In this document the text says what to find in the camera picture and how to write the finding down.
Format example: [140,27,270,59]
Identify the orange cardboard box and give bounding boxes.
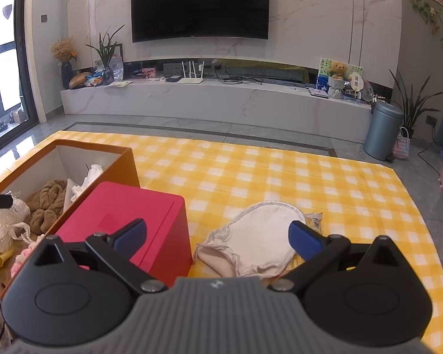
[0,139,141,297]

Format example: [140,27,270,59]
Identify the white router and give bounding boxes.
[178,60,205,84]

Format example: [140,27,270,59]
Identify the clear plastic bag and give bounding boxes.
[0,191,31,225]

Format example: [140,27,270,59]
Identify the clear bag on console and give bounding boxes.
[109,55,125,81]

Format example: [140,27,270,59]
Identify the black cables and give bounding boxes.
[216,67,263,85]

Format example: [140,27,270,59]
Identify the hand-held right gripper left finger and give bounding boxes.
[30,218,168,296]

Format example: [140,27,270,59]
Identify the red square box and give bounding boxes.
[55,181,193,289]

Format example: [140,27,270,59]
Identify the brown fluffy towel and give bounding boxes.
[29,208,59,235]
[25,179,69,212]

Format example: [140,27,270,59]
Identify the white round fan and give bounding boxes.
[349,72,365,93]

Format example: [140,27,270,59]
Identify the green plant in glass vase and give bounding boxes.
[86,25,125,83]

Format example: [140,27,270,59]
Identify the white marble tv console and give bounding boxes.
[60,79,373,142]

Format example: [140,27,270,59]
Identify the woven basket bag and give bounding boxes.
[392,126,411,160]

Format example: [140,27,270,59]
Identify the brown oval ornament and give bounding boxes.
[69,72,94,90]

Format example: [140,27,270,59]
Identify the dried flowers in dark vase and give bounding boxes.
[51,37,78,90]

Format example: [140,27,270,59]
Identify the cream lace-trimmed underwear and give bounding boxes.
[194,201,307,278]

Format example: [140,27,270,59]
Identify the glass sliding door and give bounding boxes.
[0,0,38,159]

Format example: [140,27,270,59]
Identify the small snack packet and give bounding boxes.
[303,211,324,231]

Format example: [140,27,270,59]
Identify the yellow checkered blanket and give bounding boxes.
[33,130,443,340]

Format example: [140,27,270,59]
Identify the tall leafy potted plant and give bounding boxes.
[388,68,442,139]

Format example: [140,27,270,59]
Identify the white plastic bag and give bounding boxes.
[0,221,31,253]

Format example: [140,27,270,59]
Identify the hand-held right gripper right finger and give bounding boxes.
[268,220,401,292]

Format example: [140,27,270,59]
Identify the black curved television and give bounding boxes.
[130,0,271,43]

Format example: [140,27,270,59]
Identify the grey pedal trash bin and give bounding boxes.
[363,100,405,161]

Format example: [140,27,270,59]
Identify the teddy bear bouquet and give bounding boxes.
[327,62,348,99]

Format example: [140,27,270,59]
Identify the pink knitted cloth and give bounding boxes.
[10,234,45,278]

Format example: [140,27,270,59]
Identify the hanging vine plant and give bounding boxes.
[410,0,443,71]

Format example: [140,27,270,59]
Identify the black floor cable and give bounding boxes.
[417,122,443,176]

